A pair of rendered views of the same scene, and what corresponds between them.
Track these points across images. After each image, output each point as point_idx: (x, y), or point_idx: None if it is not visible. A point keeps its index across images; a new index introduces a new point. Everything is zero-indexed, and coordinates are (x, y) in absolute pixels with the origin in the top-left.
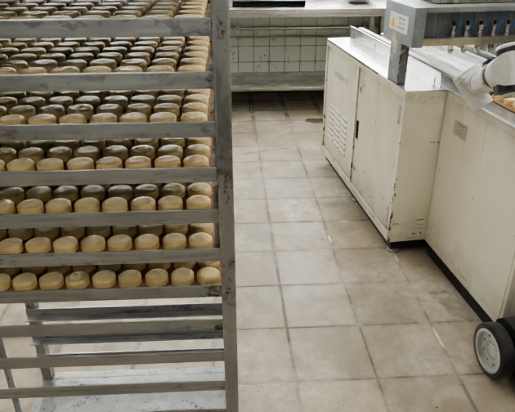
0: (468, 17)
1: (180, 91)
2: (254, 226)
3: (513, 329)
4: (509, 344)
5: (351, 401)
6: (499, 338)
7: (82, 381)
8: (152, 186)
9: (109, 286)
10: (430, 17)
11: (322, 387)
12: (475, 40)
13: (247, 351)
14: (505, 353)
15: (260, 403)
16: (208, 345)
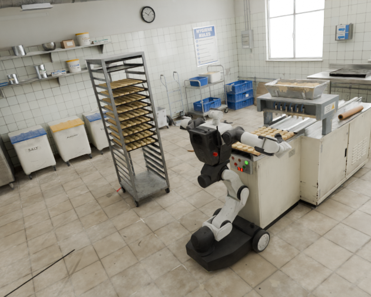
0: (283, 102)
1: (134, 114)
2: None
3: (219, 211)
4: (215, 214)
5: (184, 208)
6: (215, 211)
7: (149, 173)
8: (127, 130)
9: (121, 145)
10: (269, 101)
11: (185, 203)
12: (282, 112)
13: (187, 188)
14: (212, 215)
15: (172, 197)
16: (184, 183)
